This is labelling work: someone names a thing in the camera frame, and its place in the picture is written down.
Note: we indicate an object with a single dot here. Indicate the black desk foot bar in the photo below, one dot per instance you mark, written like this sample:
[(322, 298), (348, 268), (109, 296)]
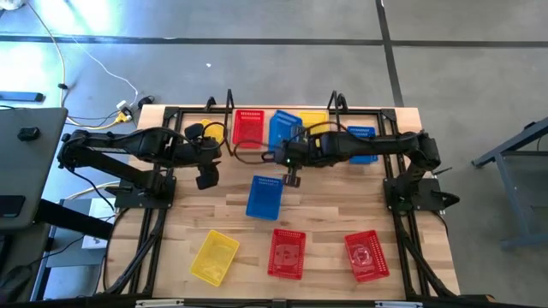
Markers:
[(77, 222)]

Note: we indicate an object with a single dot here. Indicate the black phone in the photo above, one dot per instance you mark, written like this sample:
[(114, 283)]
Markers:
[(10, 206)]

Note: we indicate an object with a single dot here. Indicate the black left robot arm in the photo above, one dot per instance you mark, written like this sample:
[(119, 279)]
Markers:
[(128, 145)]

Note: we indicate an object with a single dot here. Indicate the silver metal bracket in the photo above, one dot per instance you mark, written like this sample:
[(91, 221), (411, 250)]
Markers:
[(398, 304), (159, 303)]

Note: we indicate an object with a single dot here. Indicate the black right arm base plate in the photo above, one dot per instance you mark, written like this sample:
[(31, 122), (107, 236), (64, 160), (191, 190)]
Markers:
[(428, 192)]

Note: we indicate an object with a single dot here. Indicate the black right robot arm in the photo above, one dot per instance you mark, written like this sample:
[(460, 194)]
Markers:
[(377, 145)]

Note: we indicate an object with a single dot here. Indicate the grey desk top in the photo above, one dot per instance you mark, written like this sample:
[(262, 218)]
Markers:
[(30, 171)]

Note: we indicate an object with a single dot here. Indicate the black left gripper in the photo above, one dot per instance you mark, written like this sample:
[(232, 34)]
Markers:
[(205, 156)]

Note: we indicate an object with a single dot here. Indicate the small black desk device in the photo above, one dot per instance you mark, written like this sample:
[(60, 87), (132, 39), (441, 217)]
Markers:
[(27, 134)]

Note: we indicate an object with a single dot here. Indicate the blue plastic mesh basket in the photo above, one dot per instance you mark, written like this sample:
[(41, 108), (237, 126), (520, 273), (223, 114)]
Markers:
[(280, 128), (361, 129), (264, 197)]

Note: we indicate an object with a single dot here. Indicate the dark flat bar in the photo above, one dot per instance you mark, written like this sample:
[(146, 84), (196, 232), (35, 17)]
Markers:
[(21, 96)]

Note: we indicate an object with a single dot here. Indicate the red plastic mesh basket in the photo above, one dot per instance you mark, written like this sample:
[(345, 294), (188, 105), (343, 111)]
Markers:
[(367, 256), (287, 254), (248, 128)]

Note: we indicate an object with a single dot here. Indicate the white power strip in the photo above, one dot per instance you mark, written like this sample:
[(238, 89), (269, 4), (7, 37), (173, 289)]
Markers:
[(124, 107)]

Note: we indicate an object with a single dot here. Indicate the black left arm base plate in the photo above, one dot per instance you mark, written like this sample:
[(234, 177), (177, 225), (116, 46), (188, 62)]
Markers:
[(128, 199)]

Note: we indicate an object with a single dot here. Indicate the white paper sheet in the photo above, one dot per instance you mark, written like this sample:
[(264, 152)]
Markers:
[(102, 211)]

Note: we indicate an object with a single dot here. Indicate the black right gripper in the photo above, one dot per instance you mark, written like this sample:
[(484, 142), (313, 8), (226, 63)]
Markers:
[(297, 153)]

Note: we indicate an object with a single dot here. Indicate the black aluminium table frame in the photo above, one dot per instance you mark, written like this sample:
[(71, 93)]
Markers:
[(388, 114)]

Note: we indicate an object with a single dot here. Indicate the black table clamp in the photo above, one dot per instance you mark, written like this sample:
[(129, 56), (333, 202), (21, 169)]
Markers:
[(342, 102), (210, 104)]

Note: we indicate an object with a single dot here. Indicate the grey metal cart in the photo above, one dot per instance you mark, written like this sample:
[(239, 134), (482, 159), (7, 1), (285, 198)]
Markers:
[(526, 197)]

